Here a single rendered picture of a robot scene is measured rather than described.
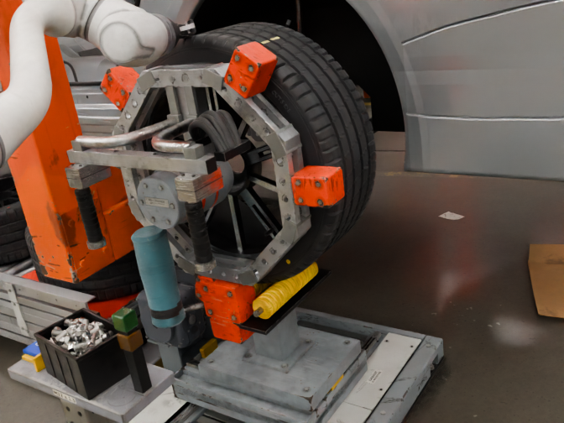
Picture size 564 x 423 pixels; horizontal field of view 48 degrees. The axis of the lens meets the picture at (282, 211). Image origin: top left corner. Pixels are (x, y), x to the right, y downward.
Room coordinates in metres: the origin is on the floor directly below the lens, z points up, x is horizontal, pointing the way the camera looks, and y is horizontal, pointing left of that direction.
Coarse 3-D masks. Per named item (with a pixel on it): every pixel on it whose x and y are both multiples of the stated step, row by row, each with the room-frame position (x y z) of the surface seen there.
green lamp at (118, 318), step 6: (120, 312) 1.21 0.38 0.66; (126, 312) 1.20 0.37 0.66; (132, 312) 1.20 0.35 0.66; (114, 318) 1.20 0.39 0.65; (120, 318) 1.19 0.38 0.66; (126, 318) 1.19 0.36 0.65; (132, 318) 1.20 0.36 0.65; (114, 324) 1.20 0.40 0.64; (120, 324) 1.19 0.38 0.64; (126, 324) 1.18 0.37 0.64; (132, 324) 1.20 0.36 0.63; (120, 330) 1.19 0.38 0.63; (126, 330) 1.18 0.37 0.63
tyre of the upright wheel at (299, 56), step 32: (224, 32) 1.55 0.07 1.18; (256, 32) 1.55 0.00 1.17; (288, 32) 1.60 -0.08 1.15; (160, 64) 1.60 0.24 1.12; (192, 64) 1.53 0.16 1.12; (288, 64) 1.43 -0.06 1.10; (320, 64) 1.50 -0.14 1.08; (288, 96) 1.38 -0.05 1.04; (320, 96) 1.40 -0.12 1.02; (352, 96) 1.49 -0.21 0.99; (320, 128) 1.35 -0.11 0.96; (352, 128) 1.43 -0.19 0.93; (320, 160) 1.34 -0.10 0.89; (352, 160) 1.41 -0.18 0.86; (352, 192) 1.41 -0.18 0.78; (320, 224) 1.35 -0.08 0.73; (352, 224) 1.51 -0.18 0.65; (288, 256) 1.42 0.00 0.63; (320, 256) 1.42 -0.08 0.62
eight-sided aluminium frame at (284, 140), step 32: (224, 64) 1.43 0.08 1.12; (224, 96) 1.38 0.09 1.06; (256, 96) 1.38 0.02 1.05; (128, 128) 1.57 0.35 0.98; (256, 128) 1.33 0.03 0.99; (288, 128) 1.33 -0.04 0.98; (288, 160) 1.29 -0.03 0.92; (128, 192) 1.61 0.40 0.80; (288, 192) 1.30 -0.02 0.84; (288, 224) 1.30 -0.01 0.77; (192, 256) 1.53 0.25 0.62; (224, 256) 1.50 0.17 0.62
